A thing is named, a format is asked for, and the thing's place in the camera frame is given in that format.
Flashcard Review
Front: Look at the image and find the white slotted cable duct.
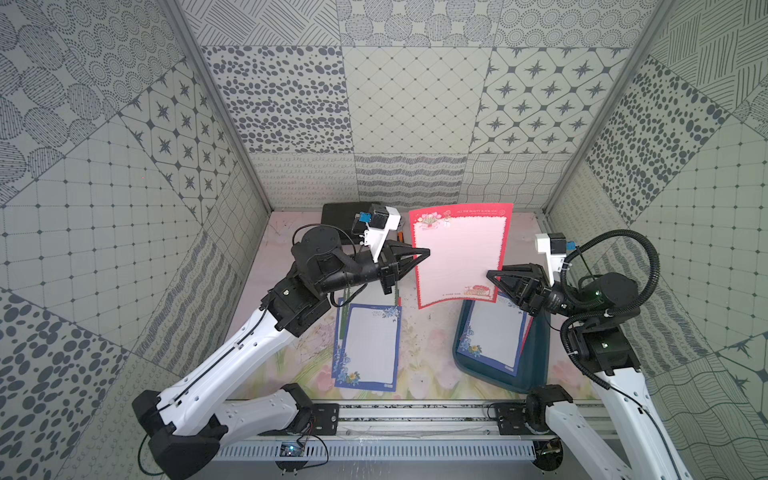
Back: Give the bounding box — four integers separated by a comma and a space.
215, 439, 535, 461

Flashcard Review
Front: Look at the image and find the right round circuit board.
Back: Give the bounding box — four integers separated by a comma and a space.
532, 440, 564, 472

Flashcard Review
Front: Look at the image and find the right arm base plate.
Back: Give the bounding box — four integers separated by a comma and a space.
491, 402, 538, 436

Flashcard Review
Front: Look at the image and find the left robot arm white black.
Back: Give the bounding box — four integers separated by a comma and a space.
132, 224, 430, 479

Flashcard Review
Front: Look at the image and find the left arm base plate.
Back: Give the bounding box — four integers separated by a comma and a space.
301, 403, 340, 437

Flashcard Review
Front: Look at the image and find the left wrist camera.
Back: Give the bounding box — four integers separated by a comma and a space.
351, 203, 401, 263

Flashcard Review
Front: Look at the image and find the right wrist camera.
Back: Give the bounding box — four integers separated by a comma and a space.
535, 233, 568, 286

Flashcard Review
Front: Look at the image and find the teal plastic storage box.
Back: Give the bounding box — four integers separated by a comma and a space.
453, 300, 550, 394

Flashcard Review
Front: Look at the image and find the green bordered scalloped stationery paper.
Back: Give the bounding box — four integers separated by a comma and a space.
337, 288, 402, 342

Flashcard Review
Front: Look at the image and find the blue floral stationery paper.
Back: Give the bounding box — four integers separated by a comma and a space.
333, 304, 402, 392
457, 295, 532, 376

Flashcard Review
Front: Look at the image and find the left green circuit board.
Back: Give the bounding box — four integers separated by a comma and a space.
275, 442, 308, 472

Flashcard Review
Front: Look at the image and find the black plastic tool case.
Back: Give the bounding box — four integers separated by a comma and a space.
321, 201, 372, 229

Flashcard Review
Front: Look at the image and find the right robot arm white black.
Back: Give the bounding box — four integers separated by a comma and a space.
486, 229, 690, 479

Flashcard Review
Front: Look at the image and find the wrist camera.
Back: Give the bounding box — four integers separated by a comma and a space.
535, 233, 568, 286
351, 203, 401, 263

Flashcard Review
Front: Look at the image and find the aluminium mounting rail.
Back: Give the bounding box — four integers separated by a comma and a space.
214, 398, 554, 438

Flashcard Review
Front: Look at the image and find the red bordered stationery paper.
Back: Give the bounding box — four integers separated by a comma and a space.
409, 203, 514, 309
518, 312, 535, 355

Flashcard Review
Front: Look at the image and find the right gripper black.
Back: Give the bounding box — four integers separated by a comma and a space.
486, 263, 594, 326

